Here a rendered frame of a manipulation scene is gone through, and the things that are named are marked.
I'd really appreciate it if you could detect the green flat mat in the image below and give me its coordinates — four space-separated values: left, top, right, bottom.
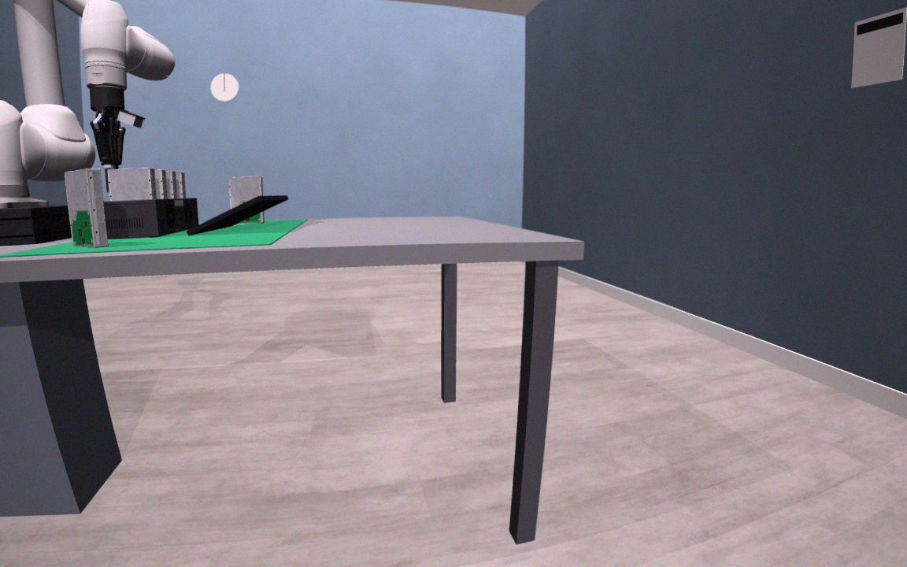
0 220 307 258

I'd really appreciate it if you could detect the black-framed status screen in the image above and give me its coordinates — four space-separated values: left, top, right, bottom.
187 195 289 236

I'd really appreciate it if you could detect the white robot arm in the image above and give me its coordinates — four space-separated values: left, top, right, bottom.
0 0 175 209

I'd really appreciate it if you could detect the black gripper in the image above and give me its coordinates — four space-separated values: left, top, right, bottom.
90 87 126 192

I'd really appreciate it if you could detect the grey hard drive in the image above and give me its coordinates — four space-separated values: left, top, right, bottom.
65 169 109 248
166 171 177 198
176 172 186 198
228 176 265 224
155 169 168 199
107 168 157 201

